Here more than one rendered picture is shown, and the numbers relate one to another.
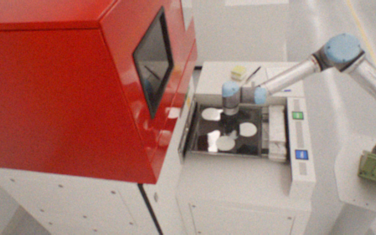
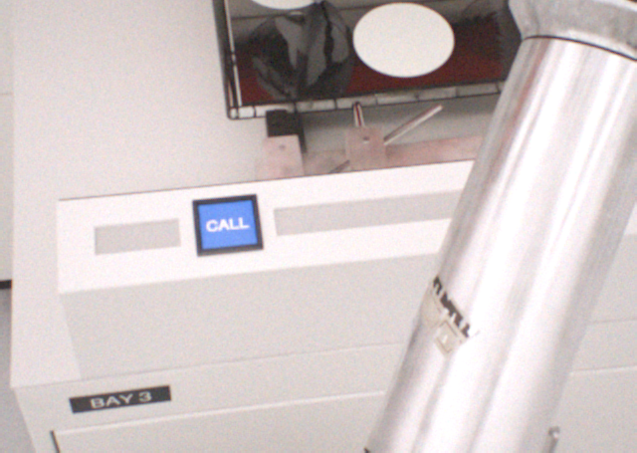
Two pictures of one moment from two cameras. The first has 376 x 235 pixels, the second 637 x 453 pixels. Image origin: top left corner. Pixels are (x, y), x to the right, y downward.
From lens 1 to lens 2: 1.22 m
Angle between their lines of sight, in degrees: 42
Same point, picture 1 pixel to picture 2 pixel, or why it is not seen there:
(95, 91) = not seen: outside the picture
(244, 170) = (196, 112)
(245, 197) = (48, 135)
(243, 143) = (300, 42)
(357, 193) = not seen: outside the picture
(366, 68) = (535, 86)
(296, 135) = (368, 198)
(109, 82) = not seen: outside the picture
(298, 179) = (63, 220)
